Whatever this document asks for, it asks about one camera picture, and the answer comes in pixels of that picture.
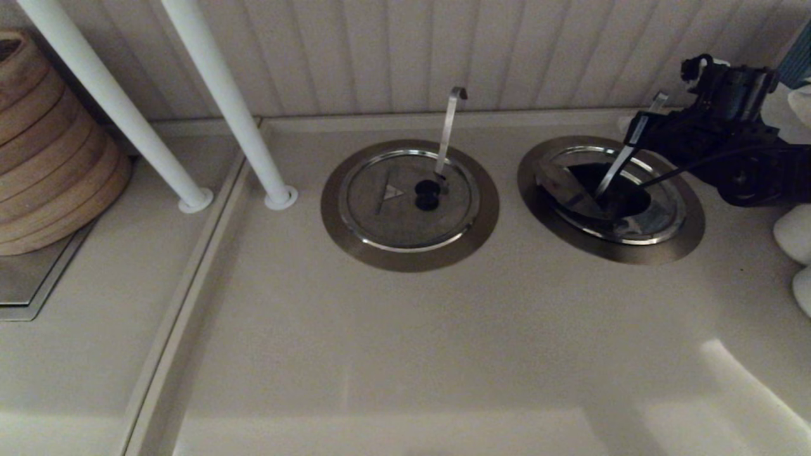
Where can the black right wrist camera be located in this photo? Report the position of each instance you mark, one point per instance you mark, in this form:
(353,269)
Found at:
(728,88)

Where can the white round support pole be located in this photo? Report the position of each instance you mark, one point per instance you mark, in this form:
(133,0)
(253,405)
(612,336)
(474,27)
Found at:
(114,101)
(222,88)

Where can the small white dish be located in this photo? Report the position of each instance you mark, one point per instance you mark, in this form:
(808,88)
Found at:
(803,107)

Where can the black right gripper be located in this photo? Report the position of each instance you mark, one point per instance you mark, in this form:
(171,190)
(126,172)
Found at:
(697,139)

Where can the white round bowl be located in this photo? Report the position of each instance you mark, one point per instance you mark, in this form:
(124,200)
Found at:
(795,231)

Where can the stacked bamboo steamer baskets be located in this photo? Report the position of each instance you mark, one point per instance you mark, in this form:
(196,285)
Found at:
(51,164)

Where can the white box container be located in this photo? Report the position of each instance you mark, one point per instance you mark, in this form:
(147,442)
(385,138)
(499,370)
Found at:
(776,117)

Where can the flat steel tray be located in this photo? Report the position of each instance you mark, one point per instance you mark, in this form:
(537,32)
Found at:
(31,278)

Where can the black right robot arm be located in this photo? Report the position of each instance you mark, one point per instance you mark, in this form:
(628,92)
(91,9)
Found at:
(766,174)

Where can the shiny metal pot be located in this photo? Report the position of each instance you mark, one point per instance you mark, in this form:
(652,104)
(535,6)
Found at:
(659,218)

